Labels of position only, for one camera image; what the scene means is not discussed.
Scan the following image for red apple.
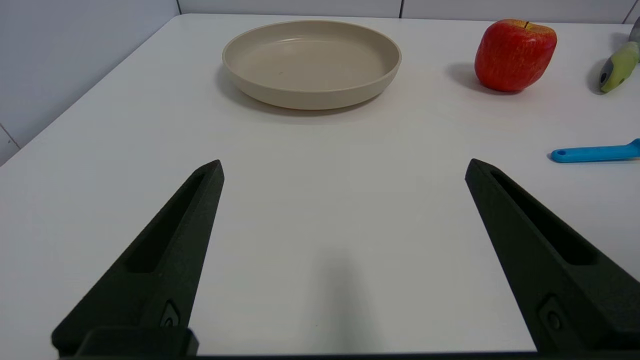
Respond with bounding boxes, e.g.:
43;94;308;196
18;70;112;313
474;19;558;94

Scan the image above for yellow spoon with blue handle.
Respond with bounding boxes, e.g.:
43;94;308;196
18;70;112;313
550;138;640;164

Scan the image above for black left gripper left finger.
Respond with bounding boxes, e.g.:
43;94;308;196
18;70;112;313
51;159;225;358

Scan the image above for beige round plate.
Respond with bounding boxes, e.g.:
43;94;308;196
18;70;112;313
222;19;402;111

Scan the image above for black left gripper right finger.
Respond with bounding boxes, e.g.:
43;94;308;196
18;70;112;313
465;158;640;354

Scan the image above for grey brush with green handle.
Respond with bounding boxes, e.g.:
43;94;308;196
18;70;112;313
599;17;640;94

